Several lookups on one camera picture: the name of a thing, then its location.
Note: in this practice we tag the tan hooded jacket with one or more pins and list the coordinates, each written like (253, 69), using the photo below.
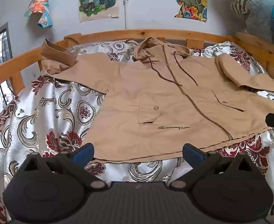
(174, 102)

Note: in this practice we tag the floral satin bedspread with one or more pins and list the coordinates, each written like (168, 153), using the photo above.
(46, 112)

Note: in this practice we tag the clear bag of bedding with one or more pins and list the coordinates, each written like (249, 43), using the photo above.
(258, 7)

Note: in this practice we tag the white wall pipe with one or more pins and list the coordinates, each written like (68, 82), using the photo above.
(126, 7)

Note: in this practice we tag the wooden bed frame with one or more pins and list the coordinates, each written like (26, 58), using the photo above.
(127, 33)

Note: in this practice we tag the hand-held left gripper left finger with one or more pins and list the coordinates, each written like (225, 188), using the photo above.
(83, 153)

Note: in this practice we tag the blond cartoon child poster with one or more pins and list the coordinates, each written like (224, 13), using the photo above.
(97, 0)

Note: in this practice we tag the colourful landscape poster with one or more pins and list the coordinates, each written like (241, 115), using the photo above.
(190, 0)

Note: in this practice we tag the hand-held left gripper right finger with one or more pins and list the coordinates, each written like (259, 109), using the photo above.
(191, 154)

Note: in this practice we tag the curled orange-haired girl poster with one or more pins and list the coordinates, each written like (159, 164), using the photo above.
(38, 7)

